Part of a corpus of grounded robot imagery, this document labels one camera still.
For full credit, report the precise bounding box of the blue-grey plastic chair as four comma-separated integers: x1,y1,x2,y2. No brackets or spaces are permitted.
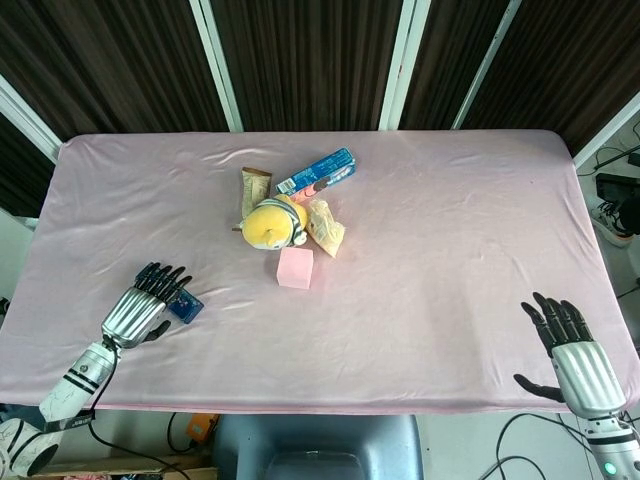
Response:
212,413,425,480

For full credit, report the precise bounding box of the yellow plush toy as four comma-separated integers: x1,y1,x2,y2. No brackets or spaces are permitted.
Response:
240,194,310,250

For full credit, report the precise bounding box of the pink tablecloth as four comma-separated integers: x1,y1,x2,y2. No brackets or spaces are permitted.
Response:
0,129,629,416

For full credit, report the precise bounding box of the brown snack wrapper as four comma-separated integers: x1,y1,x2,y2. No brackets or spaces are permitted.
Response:
231,167,274,234

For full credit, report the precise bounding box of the blue glasses case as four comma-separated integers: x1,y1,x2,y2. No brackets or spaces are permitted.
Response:
167,288,205,327

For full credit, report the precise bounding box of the black floor device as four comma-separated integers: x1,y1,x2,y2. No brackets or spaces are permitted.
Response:
596,172,632,201

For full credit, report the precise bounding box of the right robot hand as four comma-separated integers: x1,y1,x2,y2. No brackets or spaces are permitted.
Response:
513,292,627,416

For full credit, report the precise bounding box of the blue cardboard snack box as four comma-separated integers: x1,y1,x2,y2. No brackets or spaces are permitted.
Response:
274,146,358,197

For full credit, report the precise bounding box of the pink foam cube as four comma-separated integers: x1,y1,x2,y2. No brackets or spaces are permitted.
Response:
276,248,315,290

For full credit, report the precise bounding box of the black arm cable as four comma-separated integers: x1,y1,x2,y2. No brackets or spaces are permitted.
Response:
87,338,174,474

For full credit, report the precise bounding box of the white orange sneaker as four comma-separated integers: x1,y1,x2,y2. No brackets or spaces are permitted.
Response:
612,219,639,247

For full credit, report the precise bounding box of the black floor cable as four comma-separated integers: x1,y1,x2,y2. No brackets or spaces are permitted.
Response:
166,412,196,454
482,412,596,480

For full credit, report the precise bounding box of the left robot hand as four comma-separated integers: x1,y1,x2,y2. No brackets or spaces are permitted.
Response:
101,262,194,350

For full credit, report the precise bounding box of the dark folding screen panel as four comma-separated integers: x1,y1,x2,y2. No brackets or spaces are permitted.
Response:
452,0,640,169
0,0,245,144
199,0,416,134
0,74,61,219
379,0,521,132

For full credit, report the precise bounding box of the clear bag of snacks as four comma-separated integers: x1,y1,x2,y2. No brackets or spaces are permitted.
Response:
305,198,346,259

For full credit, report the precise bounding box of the orange device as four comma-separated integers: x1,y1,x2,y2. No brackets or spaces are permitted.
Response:
185,413,221,446

